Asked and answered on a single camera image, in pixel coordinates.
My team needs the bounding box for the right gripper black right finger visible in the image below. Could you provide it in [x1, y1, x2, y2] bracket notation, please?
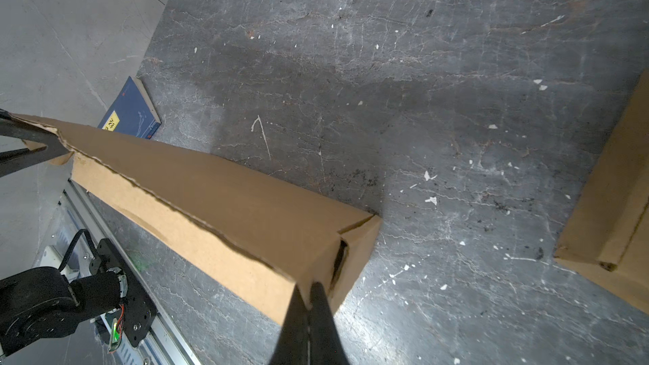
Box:
[309, 282, 350, 365]

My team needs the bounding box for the blue book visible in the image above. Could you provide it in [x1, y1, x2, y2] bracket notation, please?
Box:
[97, 76, 162, 140]

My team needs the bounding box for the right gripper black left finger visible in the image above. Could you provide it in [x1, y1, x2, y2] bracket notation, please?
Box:
[269, 287, 309, 365]

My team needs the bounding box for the aluminium rail base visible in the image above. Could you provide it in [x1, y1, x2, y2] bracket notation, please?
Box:
[35, 181, 199, 364]

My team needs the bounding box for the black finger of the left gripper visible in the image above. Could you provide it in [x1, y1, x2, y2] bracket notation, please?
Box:
[1, 109, 69, 177]

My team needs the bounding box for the cardboard sheet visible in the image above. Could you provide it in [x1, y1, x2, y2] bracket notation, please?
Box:
[22, 115, 382, 323]

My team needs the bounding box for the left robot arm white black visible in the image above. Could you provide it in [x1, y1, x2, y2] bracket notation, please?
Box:
[1, 110, 126, 358]

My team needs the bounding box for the cardboard box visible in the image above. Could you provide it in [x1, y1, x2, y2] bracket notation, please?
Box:
[554, 71, 648, 312]

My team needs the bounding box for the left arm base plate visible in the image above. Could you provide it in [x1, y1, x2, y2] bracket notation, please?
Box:
[90, 238, 158, 348]

